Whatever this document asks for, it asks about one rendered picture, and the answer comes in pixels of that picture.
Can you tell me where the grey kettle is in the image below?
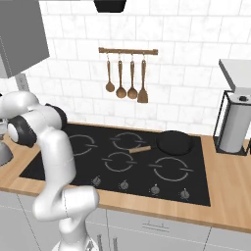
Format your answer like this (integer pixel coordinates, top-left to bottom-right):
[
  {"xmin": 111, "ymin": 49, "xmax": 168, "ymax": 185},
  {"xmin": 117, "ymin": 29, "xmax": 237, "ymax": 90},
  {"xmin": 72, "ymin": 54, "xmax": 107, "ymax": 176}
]
[{"xmin": 0, "ymin": 118, "xmax": 15, "ymax": 168}]

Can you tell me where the wooden ladle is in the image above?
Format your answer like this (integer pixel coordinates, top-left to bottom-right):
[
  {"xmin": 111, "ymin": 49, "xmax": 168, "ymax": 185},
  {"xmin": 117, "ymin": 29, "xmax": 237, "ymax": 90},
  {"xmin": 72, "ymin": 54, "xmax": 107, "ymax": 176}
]
[
  {"xmin": 115, "ymin": 54, "xmax": 127, "ymax": 100},
  {"xmin": 126, "ymin": 55, "xmax": 138, "ymax": 100}
]

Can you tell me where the wooden spatula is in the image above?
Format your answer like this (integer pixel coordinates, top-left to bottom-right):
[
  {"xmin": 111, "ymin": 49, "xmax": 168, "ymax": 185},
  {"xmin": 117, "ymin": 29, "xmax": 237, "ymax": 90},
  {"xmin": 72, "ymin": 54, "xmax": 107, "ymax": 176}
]
[{"xmin": 136, "ymin": 55, "xmax": 150, "ymax": 105}]

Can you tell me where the small wooden spoon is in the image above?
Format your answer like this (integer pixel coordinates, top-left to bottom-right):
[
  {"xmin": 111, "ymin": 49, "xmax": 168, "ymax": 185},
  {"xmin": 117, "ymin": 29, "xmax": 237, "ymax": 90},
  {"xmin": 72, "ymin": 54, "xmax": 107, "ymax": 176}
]
[{"xmin": 104, "ymin": 54, "xmax": 117, "ymax": 93}]

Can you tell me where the black hob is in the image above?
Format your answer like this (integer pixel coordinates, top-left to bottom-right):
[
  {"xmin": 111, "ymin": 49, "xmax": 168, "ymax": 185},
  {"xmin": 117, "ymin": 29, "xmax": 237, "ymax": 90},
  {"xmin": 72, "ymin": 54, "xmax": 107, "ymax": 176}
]
[{"xmin": 19, "ymin": 122, "xmax": 212, "ymax": 208}]

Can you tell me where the grey paper towel roll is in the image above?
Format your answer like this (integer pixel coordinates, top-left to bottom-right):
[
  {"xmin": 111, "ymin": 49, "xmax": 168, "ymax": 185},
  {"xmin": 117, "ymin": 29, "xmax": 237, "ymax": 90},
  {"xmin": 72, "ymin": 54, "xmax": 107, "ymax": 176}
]
[{"xmin": 218, "ymin": 92, "xmax": 251, "ymax": 154}]

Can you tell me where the grey drawer front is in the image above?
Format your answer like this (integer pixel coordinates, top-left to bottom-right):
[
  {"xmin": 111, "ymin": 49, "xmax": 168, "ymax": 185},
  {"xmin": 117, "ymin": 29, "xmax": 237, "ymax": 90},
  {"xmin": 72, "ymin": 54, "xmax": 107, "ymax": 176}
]
[
  {"xmin": 0, "ymin": 190, "xmax": 45, "ymax": 214},
  {"xmin": 106, "ymin": 209, "xmax": 213, "ymax": 245},
  {"xmin": 204, "ymin": 226, "xmax": 251, "ymax": 251}
]

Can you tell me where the grey cupboard door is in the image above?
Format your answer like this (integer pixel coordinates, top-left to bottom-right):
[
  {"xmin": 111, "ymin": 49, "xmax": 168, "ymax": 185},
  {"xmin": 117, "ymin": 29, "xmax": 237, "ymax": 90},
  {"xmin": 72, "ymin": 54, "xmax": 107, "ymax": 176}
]
[
  {"xmin": 83, "ymin": 222, "xmax": 110, "ymax": 251},
  {"xmin": 107, "ymin": 226, "xmax": 206, "ymax": 251}
]

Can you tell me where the black range hood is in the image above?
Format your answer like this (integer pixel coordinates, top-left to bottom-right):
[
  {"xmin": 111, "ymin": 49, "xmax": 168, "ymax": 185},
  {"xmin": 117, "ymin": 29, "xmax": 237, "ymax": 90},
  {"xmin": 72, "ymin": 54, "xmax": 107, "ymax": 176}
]
[{"xmin": 93, "ymin": 0, "xmax": 128, "ymax": 14}]

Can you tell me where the black frying pan wooden handle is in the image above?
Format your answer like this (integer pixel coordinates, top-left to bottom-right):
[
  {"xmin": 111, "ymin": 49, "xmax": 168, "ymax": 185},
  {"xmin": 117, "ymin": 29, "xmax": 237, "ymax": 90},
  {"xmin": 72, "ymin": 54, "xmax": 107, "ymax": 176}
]
[{"xmin": 127, "ymin": 129, "xmax": 194, "ymax": 157}]

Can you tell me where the wooden utensil rail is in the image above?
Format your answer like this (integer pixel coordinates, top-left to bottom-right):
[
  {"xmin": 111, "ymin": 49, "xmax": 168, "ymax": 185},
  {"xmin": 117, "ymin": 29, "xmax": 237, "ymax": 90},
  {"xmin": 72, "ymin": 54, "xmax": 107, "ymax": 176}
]
[{"xmin": 98, "ymin": 47, "xmax": 160, "ymax": 56}]

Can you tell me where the black wire towel holder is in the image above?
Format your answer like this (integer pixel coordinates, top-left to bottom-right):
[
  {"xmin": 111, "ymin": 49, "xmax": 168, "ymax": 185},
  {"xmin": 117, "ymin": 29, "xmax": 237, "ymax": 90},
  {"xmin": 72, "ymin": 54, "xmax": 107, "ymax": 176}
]
[{"xmin": 212, "ymin": 89, "xmax": 251, "ymax": 158}]

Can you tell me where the grey drawer handle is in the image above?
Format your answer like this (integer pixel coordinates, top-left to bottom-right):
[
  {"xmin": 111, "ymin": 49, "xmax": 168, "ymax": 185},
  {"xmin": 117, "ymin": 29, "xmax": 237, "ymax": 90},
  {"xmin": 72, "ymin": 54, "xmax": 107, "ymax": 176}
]
[{"xmin": 142, "ymin": 221, "xmax": 172, "ymax": 232}]

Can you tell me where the white wall socket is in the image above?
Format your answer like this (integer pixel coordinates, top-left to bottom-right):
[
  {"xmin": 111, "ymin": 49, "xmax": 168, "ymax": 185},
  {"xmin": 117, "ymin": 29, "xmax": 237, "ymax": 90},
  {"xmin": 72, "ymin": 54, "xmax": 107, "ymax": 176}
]
[{"xmin": 15, "ymin": 74, "xmax": 30, "ymax": 93}]

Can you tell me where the pale grey wall cupboard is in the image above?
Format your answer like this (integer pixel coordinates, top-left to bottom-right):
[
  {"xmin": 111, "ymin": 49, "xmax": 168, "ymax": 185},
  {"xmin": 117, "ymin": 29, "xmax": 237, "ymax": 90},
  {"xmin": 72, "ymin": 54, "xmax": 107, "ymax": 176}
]
[{"xmin": 218, "ymin": 58, "xmax": 251, "ymax": 94}]

